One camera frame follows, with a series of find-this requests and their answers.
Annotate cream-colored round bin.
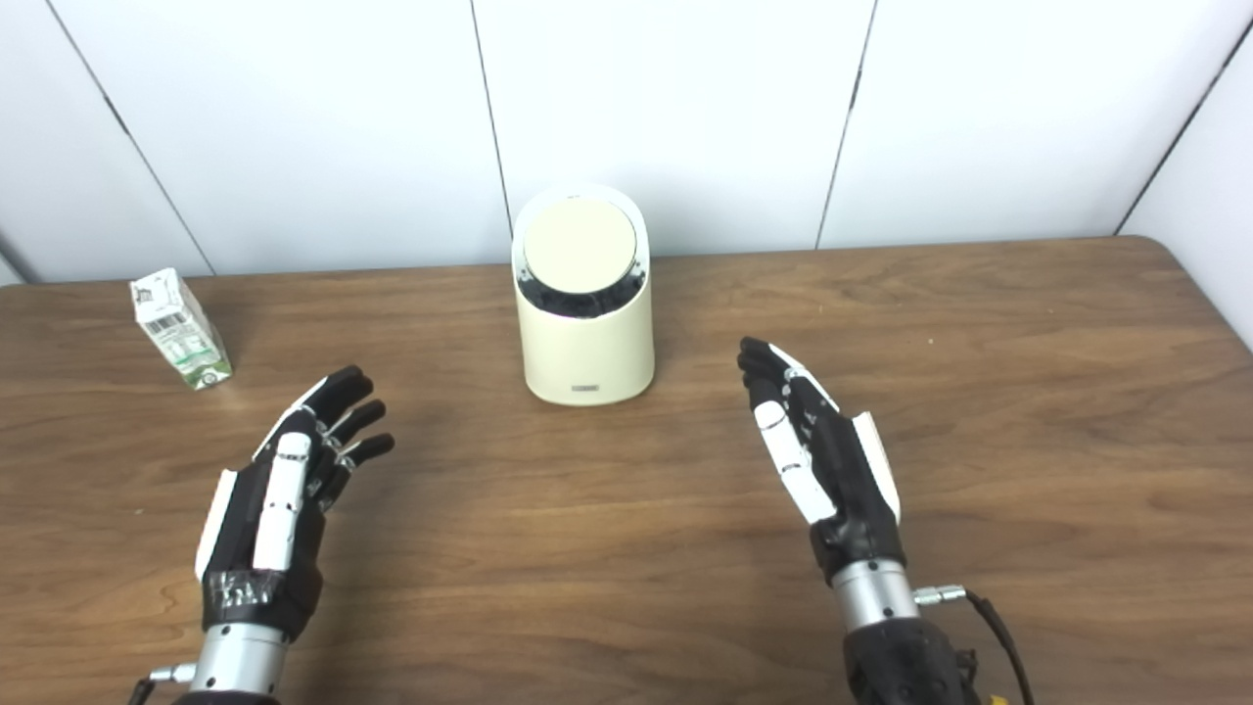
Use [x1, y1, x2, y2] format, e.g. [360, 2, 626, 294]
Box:
[511, 182, 655, 406]

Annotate white green milk carton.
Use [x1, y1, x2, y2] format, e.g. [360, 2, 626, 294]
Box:
[130, 268, 234, 392]

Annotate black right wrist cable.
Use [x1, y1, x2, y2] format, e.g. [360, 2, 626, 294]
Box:
[915, 584, 1036, 705]

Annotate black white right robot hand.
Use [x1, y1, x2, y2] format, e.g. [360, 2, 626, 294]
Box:
[736, 337, 906, 588]

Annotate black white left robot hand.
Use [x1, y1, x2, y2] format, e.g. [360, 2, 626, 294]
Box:
[194, 365, 396, 642]

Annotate cream round bin lid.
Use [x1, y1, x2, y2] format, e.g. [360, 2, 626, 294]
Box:
[522, 199, 638, 295]

